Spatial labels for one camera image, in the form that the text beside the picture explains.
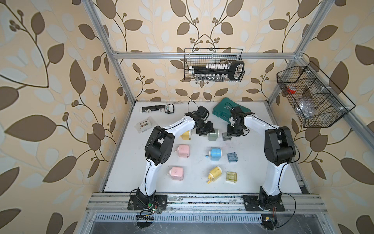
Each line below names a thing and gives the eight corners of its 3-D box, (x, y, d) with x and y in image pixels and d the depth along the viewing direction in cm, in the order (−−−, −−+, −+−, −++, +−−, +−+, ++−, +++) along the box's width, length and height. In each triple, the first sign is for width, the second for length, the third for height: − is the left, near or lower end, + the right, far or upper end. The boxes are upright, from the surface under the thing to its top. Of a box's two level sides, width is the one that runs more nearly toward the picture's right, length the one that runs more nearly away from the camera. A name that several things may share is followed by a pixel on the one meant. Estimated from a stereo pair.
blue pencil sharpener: (205, 161, 91) (206, 155, 84) (205, 154, 94) (206, 148, 87) (220, 161, 91) (222, 155, 84) (219, 154, 94) (221, 148, 87)
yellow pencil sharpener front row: (210, 186, 82) (211, 182, 75) (204, 179, 84) (205, 174, 78) (221, 176, 85) (224, 171, 79) (216, 170, 88) (218, 164, 81)
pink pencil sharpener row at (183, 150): (175, 157, 92) (174, 152, 86) (176, 150, 95) (175, 145, 90) (189, 157, 92) (189, 152, 86) (189, 150, 95) (189, 145, 90)
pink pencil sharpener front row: (169, 181, 84) (167, 176, 77) (169, 171, 87) (168, 166, 81) (183, 181, 84) (182, 176, 77) (184, 171, 87) (183, 166, 81)
